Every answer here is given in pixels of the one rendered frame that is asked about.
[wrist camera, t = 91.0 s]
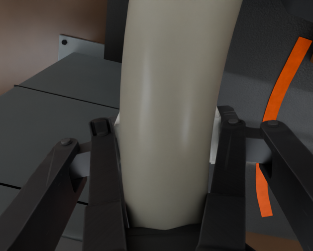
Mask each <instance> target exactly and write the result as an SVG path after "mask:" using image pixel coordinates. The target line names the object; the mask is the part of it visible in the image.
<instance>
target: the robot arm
mask: <svg viewBox="0 0 313 251"><path fill-rule="evenodd" d="M88 124H89V129H90V133H91V141H88V142H85V143H81V144H79V142H78V140H77V139H76V138H65V139H62V140H60V141H58V142H57V143H56V144H55V145H54V146H53V147H52V149H51V150H50V151H49V153H48V154H47V155H46V157H45V158H44V159H43V160H42V162H41V163H40V164H39V166H38V167H37V168H36V170H35V171H34V172H33V173H32V175H31V176H30V177H29V179H28V180H27V181H26V183H25V184H24V185H23V187H22V188H21V189H20V190H19V192H18V193H17V194H16V196H15V197H14V198H13V200H12V201H11V202H10V203H9V205H8V206H7V207H6V209H5V210H4V211H3V213H2V214H1V215H0V251H55V249H56V247H57V245H58V242H59V240H60V238H61V236H62V234H63V232H64V229H65V227H66V225H67V223H68V221H69V219H70V216H71V214H72V212H73V210H74V208H75V205H76V203H77V201H78V199H79V197H80V195H81V192H82V190H83V188H84V186H85V184H86V182H87V176H90V178H89V202H88V206H85V210H84V227H83V244H82V251H256V250H255V249H253V248H252V247H251V246H249V245H248V244H247V243H246V242H245V216H246V196H245V168H246V162H252V163H258V164H259V168H260V170H261V172H262V174H263V175H264V177H265V179H266V181H267V183H268V185H269V187H270V189H271V190H272V192H273V194H274V196H275V198H276V200H277V202H278V204H279V205H280V207H281V209H282V211H283V213H284V215H285V217H286V219H287V220H288V222H289V224H290V226H291V228H292V230H293V232H294V233H295V235H296V237H297V239H298V241H299V243H300V245H301V247H302V248H303V250H304V251H313V154H312V153H311V152H310V151H309V150H308V149H307V148H306V146H305V145H304V144H303V143H302V142H301V141H300V140H299V139H298V138H297V136H296V135H295V134H294V133H293V132H292V131H291V130H290V129H289V128H288V126H287V125H286V124H285V123H283V122H281V121H278V120H270V121H264V122H262V123H261V124H260V128H252V127H247V126H246V123H245V121H243V120H240V119H239V118H238V116H237V114H236V112H235V110H234V108H233V107H231V106H229V105H228V106H217V107H216V111H215V117H214V123H213V131H212V138H211V148H210V158H209V162H210V163H211V164H215V165H214V171H213V177H212V183H211V189H210V193H208V194H207V198H206V204H205V209H204V215H203V220H202V224H189V225H185V226H181V227H177V228H173V229H169V230H158V229H151V228H144V227H135V228H129V227H128V221H127V214H126V206H125V200H124V192H123V185H122V177H121V170H120V165H119V163H120V139H119V114H118V116H111V117H108V118H106V117H102V118H96V119H93V120H91V121H90V122H89V123H88Z"/></svg>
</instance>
